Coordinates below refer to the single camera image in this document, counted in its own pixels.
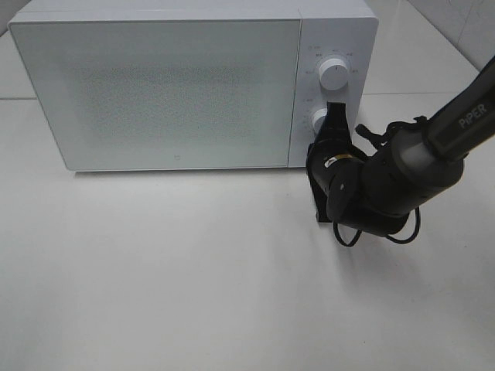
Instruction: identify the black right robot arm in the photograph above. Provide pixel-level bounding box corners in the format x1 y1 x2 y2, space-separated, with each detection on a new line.
306 61 494 247

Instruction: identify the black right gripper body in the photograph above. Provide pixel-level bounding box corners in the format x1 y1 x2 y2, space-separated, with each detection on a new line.
306 129 366 193

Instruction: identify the white microwave door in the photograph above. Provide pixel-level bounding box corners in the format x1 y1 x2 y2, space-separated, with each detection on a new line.
12 20 299 171

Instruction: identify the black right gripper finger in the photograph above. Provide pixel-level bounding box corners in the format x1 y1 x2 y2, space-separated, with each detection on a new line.
308 174 332 223
319 102 350 135

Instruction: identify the white microwave oven body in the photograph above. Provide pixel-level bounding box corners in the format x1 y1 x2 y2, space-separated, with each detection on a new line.
9 1 379 168

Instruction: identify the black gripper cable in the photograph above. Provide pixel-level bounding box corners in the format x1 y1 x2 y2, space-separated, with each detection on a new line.
331 123 426 247

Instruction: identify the white microwave knob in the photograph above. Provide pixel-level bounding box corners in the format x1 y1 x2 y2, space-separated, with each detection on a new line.
318 55 350 91
311 108 327 134

